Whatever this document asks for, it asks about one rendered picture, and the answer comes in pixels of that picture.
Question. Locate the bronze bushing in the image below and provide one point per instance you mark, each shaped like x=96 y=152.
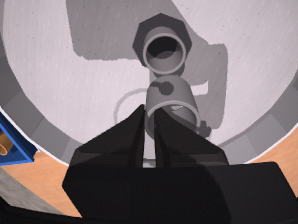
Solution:
x=5 y=144

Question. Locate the blue tray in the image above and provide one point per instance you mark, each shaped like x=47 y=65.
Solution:
x=22 y=150

